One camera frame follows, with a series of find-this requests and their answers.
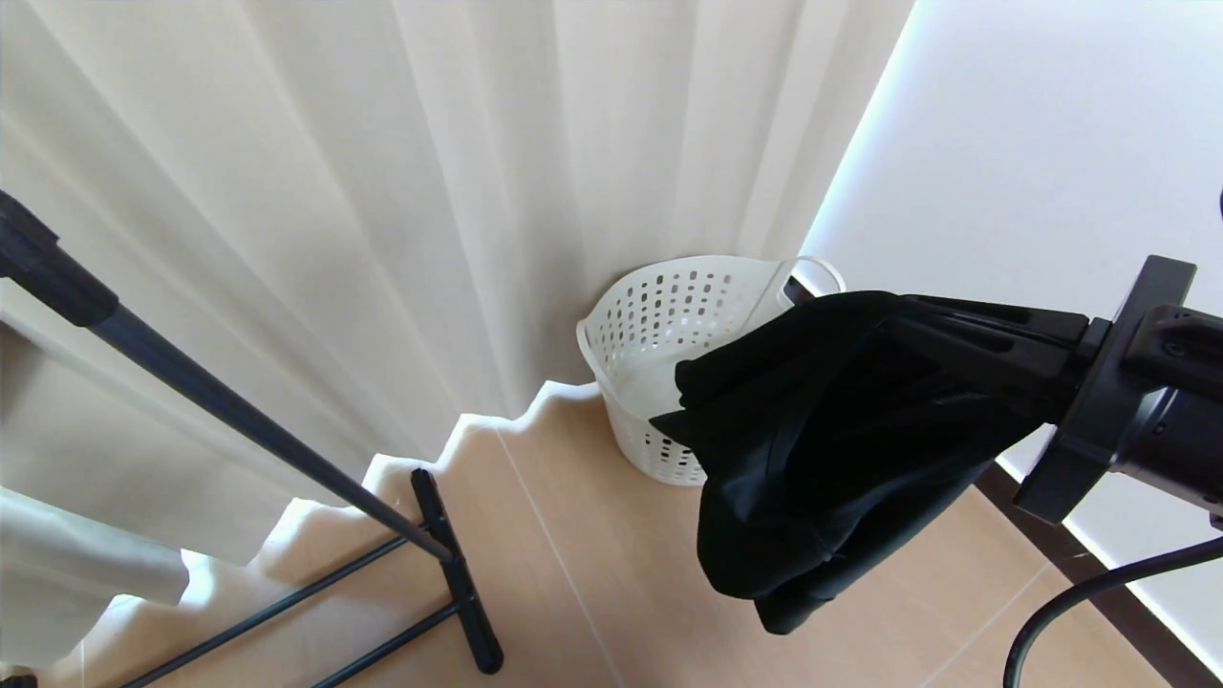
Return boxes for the white laundry basket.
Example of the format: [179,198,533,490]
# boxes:
[576,255,847,486]

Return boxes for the beige curtain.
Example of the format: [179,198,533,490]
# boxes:
[0,0,915,670]

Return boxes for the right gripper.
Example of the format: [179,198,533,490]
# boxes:
[1015,255,1223,531]

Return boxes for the black clothes rack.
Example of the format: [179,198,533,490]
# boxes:
[0,189,504,688]

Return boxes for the black garment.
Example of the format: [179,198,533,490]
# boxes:
[650,291,1063,636]

